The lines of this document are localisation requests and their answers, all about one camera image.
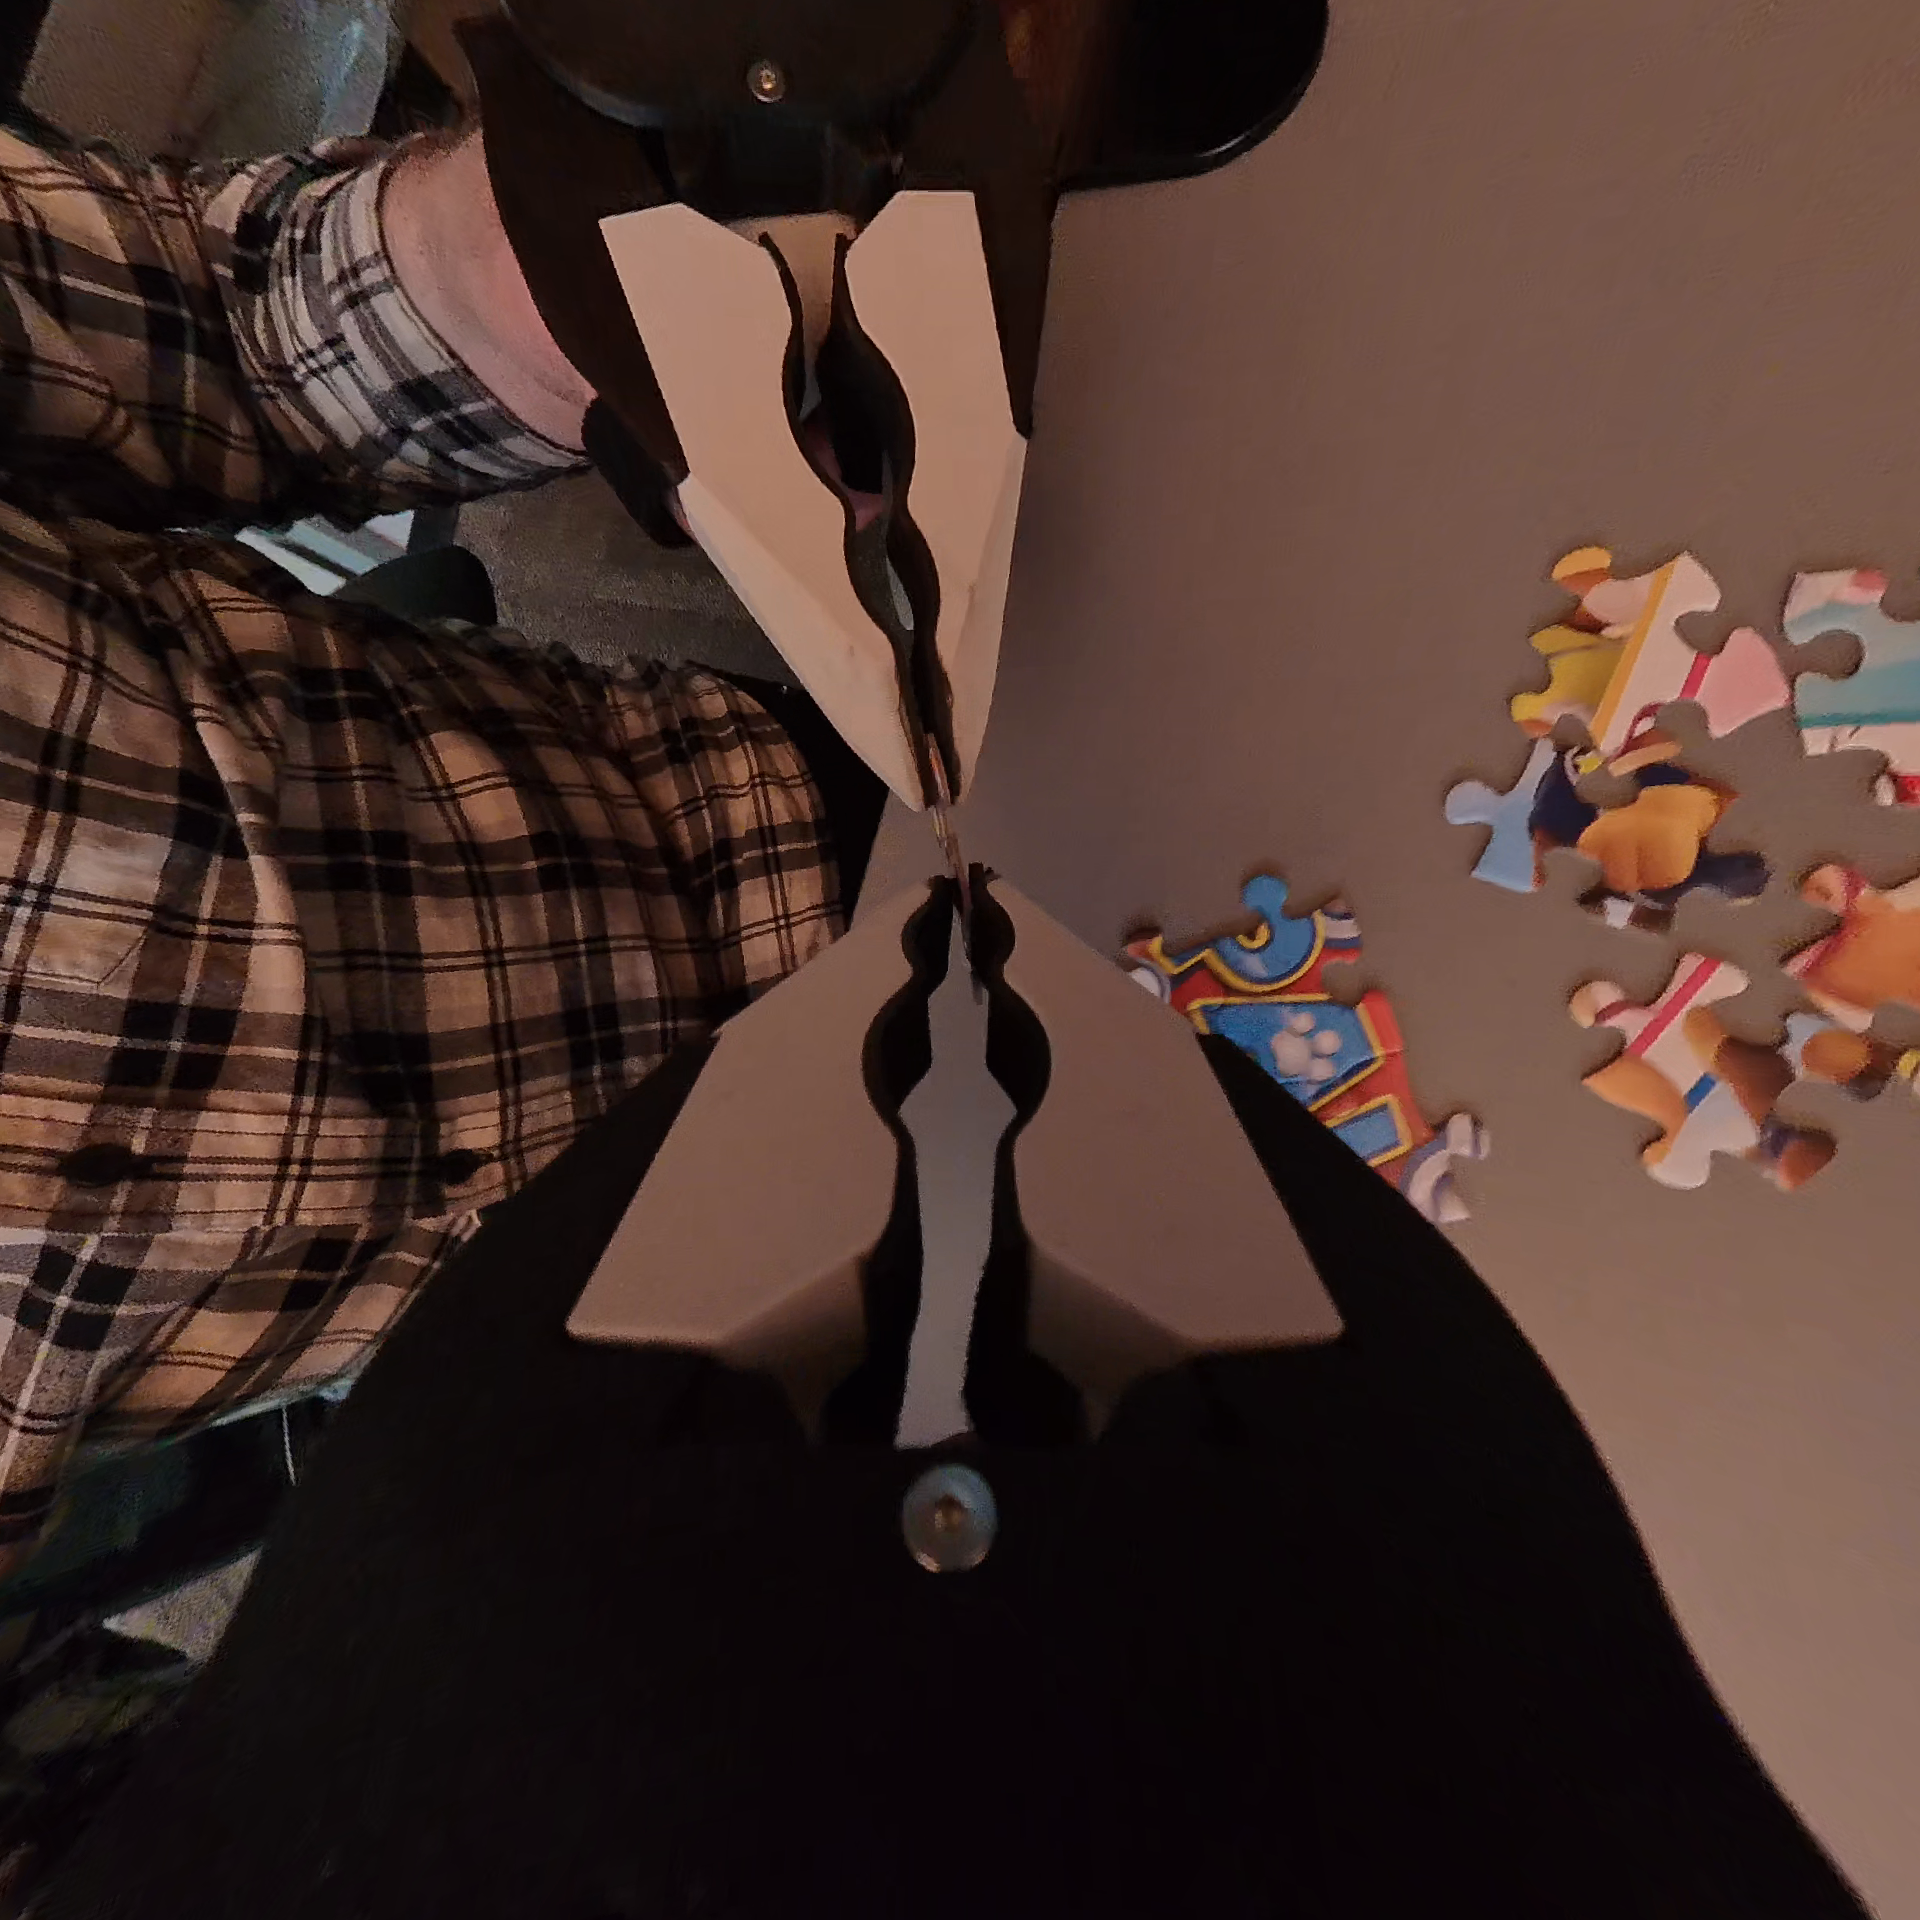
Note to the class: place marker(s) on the orange fur puzzle piece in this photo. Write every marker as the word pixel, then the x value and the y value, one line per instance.
pixel 1868 961

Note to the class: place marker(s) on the grey purple puzzle piece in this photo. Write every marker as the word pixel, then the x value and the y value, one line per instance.
pixel 945 841

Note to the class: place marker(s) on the orange red striped puzzle piece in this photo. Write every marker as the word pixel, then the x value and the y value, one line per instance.
pixel 1696 1080

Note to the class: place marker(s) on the plaid shirt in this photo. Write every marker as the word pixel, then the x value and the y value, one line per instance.
pixel 375 900

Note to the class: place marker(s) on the assembled logo puzzle section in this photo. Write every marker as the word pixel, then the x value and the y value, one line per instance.
pixel 1289 1036

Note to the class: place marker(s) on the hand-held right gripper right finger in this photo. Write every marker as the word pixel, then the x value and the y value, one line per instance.
pixel 1163 1201

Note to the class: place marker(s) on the teal white puzzle piece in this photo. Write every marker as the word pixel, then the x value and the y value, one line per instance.
pixel 1868 674

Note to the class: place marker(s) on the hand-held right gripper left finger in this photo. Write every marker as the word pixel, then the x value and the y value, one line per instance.
pixel 759 1201

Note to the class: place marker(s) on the person's left hand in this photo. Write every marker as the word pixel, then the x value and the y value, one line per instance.
pixel 465 254

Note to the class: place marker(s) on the yellow pink puzzle piece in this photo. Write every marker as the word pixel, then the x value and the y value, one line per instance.
pixel 1635 660

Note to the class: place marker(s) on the person's left forearm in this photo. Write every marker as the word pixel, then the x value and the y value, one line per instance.
pixel 225 300

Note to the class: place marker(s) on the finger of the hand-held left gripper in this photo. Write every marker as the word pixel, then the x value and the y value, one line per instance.
pixel 722 390
pixel 962 449

